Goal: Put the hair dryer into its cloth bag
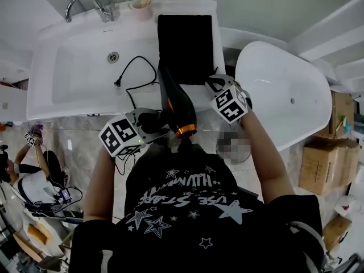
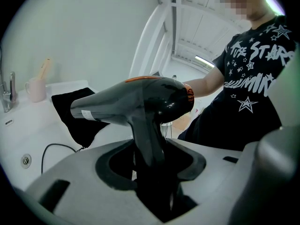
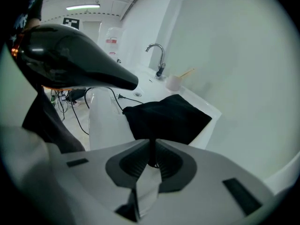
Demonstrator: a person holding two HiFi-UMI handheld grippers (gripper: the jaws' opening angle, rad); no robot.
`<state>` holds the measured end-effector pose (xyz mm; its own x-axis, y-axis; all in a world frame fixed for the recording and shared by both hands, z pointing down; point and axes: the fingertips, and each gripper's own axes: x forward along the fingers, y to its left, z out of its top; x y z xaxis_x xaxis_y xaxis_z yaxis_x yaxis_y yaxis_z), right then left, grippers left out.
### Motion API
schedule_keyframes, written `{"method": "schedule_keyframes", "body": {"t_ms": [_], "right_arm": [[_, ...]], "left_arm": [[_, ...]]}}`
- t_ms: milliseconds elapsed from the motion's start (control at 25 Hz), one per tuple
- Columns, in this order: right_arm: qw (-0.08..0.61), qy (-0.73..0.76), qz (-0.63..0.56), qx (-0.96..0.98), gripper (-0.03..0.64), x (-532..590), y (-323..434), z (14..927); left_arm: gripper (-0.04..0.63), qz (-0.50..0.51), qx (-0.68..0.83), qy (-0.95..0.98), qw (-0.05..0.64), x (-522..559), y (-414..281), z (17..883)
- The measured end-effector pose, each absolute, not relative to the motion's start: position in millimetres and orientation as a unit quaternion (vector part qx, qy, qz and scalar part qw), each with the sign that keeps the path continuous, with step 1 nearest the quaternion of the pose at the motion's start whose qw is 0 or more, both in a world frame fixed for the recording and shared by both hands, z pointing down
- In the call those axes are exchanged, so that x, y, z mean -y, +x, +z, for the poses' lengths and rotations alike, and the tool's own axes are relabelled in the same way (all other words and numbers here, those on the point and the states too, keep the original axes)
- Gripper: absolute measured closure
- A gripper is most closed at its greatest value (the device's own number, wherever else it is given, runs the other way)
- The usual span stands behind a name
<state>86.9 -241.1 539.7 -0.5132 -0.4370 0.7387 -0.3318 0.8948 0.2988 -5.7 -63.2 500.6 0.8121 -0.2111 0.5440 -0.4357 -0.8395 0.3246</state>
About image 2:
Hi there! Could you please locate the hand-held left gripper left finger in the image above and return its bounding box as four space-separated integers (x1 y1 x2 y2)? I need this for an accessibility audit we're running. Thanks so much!
25 139 165 225

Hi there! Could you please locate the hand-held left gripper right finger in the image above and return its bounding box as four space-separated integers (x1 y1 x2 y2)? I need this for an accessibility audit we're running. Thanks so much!
166 138 244 225

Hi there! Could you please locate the black cloth bag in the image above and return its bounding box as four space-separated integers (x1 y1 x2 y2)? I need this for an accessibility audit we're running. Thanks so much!
51 87 111 152

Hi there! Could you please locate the black orange hair dryer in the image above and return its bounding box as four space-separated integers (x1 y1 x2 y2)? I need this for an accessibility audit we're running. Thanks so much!
70 75 196 196

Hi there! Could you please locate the person's right forearm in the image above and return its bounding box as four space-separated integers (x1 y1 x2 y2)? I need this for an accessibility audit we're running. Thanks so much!
182 65 226 100

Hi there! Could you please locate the black star print T-shirt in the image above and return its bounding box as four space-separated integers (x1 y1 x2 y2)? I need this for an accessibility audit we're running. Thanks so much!
177 15 298 151

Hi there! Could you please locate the metal sink drain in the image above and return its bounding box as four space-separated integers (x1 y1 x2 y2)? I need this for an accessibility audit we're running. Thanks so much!
21 153 32 169

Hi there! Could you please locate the white sink basin top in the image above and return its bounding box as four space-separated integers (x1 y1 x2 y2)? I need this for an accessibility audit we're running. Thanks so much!
0 79 139 192

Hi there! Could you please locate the ceiling tube light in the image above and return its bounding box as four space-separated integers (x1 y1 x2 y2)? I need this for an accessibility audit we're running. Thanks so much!
194 55 216 68

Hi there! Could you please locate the pink cup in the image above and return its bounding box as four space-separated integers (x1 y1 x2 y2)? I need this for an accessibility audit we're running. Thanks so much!
24 76 47 103

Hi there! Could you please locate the chrome faucet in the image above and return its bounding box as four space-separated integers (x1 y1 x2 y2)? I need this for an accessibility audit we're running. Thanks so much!
0 45 19 113

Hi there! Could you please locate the person's head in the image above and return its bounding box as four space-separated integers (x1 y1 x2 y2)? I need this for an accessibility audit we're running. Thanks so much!
214 0 278 23

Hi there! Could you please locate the black power cord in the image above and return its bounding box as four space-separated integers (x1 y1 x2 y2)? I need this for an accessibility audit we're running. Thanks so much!
40 143 77 175

